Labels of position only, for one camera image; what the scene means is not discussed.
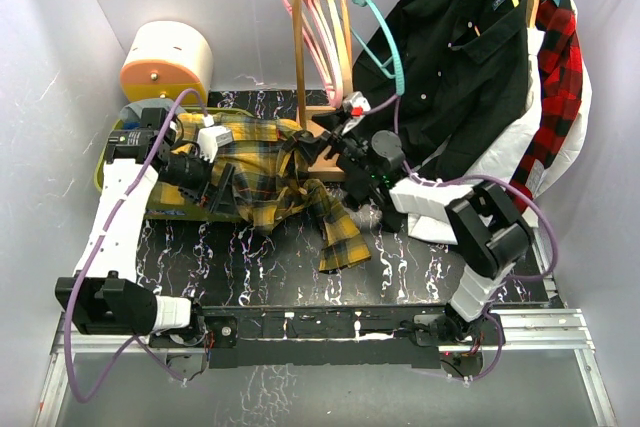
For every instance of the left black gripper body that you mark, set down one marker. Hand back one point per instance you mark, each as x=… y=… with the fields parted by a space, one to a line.
x=191 y=174

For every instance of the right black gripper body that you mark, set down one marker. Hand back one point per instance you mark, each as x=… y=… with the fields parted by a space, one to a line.
x=348 y=147

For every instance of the yellow plaid shirt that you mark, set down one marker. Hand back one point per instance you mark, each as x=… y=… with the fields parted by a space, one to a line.
x=271 y=183

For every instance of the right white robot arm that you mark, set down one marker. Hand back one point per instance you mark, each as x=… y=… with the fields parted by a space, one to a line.
x=488 y=231

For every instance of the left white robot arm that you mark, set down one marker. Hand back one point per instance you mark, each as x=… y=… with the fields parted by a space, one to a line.
x=150 y=147

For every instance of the pink plastic hanger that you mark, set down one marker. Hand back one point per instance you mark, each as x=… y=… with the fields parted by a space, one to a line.
x=313 y=34

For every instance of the black hanging shirt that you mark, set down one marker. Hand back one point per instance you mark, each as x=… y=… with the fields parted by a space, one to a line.
x=466 y=79

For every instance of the cream plastic hanger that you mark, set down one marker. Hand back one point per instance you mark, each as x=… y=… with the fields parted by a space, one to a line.
x=339 y=16

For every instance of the red plaid hanging shirt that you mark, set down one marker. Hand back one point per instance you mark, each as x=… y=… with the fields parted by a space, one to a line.
x=565 y=101

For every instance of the olive green laundry bin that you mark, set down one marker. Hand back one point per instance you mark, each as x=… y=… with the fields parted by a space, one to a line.
x=165 y=201

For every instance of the blue garment in bin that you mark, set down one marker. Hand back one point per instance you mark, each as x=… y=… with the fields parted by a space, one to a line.
x=130 y=125

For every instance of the grey garment in bin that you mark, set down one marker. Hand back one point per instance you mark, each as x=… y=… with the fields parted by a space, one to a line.
x=133 y=110

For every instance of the cream round drawer box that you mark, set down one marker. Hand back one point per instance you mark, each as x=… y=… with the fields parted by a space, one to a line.
x=166 y=58

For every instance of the white quilted jacket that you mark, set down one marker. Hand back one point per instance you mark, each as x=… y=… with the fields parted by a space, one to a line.
x=502 y=158

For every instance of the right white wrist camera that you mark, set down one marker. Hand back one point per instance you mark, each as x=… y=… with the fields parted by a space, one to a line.
x=356 y=104

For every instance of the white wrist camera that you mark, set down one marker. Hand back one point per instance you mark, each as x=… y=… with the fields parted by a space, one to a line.
x=356 y=104
x=211 y=137

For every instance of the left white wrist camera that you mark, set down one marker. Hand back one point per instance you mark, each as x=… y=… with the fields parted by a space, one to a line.
x=211 y=137

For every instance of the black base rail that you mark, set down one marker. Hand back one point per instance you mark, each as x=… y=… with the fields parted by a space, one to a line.
x=409 y=334

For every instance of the aluminium table frame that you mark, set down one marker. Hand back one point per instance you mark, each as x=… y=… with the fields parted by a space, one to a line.
x=545 y=373

